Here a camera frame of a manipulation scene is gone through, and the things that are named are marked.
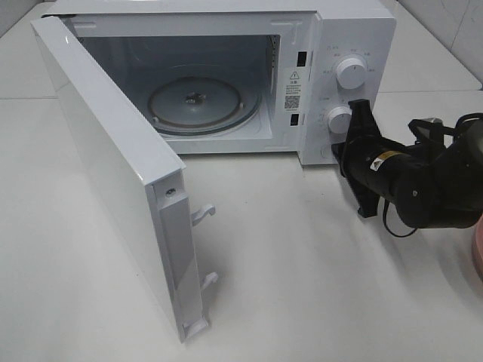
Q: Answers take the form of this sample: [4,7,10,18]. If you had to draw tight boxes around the round white door button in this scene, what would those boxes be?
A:
[321,145,334,163]

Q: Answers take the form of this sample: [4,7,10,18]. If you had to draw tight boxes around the white microwave door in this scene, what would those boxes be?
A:
[32,17,217,341]

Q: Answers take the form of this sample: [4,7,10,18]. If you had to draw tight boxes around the lower white timer knob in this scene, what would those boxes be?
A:
[328,106,352,134]

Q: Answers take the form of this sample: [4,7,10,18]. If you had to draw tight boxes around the pink round plate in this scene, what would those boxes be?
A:
[471,217,483,281]

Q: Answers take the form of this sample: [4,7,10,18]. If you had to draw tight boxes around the upper white power knob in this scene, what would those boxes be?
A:
[335,54,368,90]

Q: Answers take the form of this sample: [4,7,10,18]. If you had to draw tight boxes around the white microwave oven body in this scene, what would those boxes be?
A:
[39,1,396,165]

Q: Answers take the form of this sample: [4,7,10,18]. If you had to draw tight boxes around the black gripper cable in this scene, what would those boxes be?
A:
[381,112,483,238]

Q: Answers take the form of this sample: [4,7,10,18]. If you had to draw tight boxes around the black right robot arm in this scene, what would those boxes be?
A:
[331,112,482,229]

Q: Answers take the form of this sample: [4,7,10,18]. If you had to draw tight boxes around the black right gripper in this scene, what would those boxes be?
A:
[331,99,441,218]

